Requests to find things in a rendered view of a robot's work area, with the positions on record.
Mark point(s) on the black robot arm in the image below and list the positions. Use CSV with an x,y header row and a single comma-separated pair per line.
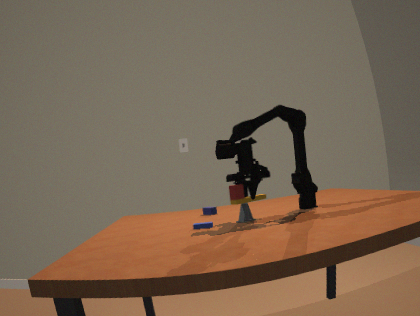
x,y
296,119

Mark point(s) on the yellow bar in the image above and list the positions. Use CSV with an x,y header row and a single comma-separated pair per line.
x,y
237,195

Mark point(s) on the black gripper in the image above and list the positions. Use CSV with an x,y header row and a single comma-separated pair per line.
x,y
246,167

